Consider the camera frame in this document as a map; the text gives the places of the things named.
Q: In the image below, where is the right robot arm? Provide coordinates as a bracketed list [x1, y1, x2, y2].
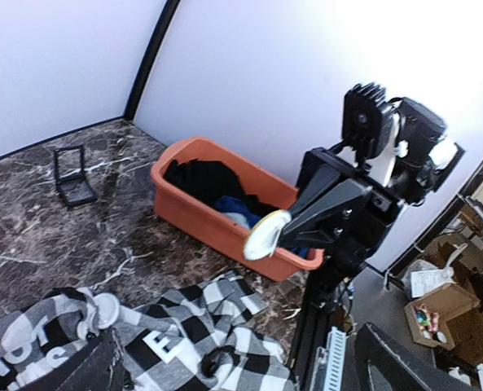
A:
[277, 83, 464, 260]

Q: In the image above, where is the orange plastic basket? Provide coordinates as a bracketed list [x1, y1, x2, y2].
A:
[151, 137, 323, 282]

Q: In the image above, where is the black garment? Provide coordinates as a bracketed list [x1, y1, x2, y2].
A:
[164, 159, 260, 209]

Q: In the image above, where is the white brooch back piece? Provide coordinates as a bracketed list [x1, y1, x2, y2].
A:
[77, 293, 121, 340]

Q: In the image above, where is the blue garment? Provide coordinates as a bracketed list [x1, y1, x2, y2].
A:
[214, 195, 276, 229]

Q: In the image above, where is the black front rail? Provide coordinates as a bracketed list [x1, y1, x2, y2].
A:
[288, 266, 344, 390]

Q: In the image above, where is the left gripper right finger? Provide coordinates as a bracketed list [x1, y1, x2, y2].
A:
[354, 322, 477, 390]

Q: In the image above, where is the right black frame post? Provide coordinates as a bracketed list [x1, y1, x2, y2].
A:
[123, 0, 181, 121]

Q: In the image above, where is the black white plaid shirt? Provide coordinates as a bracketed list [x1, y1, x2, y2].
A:
[0, 270, 298, 390]

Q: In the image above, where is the white round brooch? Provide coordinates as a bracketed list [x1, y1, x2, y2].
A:
[243, 209, 292, 261]

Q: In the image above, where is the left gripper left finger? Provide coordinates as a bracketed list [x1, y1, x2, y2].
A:
[0, 327, 125, 390]

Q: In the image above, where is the white slotted cable duct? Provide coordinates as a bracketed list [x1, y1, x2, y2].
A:
[322, 327, 346, 391]

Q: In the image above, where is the cardboard box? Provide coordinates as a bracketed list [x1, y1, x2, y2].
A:
[404, 283, 480, 350]

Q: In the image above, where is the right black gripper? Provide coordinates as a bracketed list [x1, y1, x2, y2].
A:
[279, 148, 404, 261]

